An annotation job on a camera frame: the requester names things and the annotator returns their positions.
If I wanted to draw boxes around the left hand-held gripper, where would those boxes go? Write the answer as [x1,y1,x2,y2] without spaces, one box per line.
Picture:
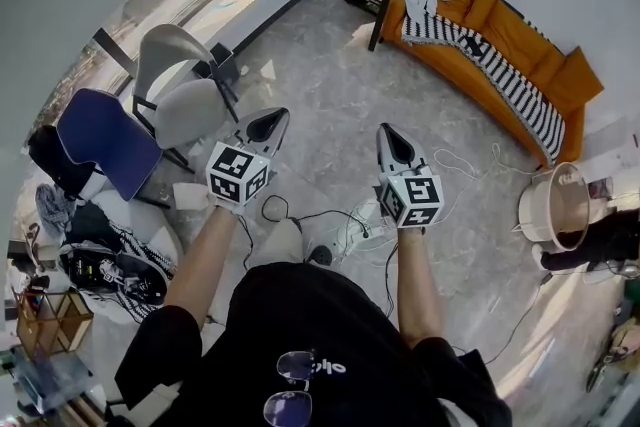
[205,107,290,210]

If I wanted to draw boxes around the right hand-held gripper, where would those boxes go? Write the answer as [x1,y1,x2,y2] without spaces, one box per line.
[373,123,446,230]

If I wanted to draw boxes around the black glass cabinet door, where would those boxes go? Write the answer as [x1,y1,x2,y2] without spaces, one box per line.
[367,0,409,52]

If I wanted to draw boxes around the person's left forearm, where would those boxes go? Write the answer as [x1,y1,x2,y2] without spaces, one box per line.
[163,202,239,316]

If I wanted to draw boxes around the person's right forearm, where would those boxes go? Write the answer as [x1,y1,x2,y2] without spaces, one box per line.
[394,225,450,351]

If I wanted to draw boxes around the grey chair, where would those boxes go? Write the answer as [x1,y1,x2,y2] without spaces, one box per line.
[132,23,241,174]

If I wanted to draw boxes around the white wristband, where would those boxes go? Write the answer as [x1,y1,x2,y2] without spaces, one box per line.
[213,194,250,218]

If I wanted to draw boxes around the white paper sheet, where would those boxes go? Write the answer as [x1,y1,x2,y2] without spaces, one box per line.
[172,182,214,211]

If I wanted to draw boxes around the orange sofa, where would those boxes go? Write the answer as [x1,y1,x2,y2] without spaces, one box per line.
[380,0,606,169]

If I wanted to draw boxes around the person's left leg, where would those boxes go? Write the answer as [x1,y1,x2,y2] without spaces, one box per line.
[257,218,305,269]

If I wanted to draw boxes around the person's right shoe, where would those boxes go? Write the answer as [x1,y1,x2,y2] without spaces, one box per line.
[304,243,335,267]

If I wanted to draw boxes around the black rectangular object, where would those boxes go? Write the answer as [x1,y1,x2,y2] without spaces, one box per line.
[458,33,490,59]

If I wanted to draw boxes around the black and white striped blanket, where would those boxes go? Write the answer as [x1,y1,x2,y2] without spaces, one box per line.
[402,12,566,166]

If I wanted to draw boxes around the white round side table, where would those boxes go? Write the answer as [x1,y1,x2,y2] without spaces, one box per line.
[517,161,592,252]

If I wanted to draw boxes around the blue chair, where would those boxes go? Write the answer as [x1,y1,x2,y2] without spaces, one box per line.
[55,87,165,202]

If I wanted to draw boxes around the orange small cushion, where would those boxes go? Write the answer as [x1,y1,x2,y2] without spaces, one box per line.
[463,0,500,30]

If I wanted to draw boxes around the orange wide cushion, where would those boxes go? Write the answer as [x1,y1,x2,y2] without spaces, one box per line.
[482,0,566,81]

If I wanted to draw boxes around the person's black t-shirt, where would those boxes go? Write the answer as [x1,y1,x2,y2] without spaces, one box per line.
[113,262,514,427]

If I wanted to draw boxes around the black bag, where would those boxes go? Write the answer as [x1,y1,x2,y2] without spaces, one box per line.
[27,124,101,201]

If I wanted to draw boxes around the grey striped cloth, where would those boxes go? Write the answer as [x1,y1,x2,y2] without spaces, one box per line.
[34,183,76,239]

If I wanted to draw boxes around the eyeglasses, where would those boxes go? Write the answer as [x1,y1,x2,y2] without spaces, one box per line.
[263,349,317,427]

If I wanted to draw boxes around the black floor cable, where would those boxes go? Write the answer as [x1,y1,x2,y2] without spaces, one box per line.
[260,193,351,236]

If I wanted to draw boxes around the white looped cable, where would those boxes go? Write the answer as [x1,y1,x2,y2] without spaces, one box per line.
[432,142,539,184]

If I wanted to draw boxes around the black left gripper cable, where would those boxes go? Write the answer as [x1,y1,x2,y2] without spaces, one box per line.
[234,213,254,272]

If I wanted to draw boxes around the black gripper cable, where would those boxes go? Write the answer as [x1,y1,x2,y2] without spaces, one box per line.
[383,242,401,319]
[234,213,254,272]

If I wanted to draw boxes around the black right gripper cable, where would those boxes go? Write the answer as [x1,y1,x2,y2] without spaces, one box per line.
[383,242,401,319]

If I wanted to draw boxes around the long white cable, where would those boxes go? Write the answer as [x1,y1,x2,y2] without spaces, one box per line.
[449,282,544,366]

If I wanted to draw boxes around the wooden geometric frame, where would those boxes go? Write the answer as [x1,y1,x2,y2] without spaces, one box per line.
[14,288,95,356]

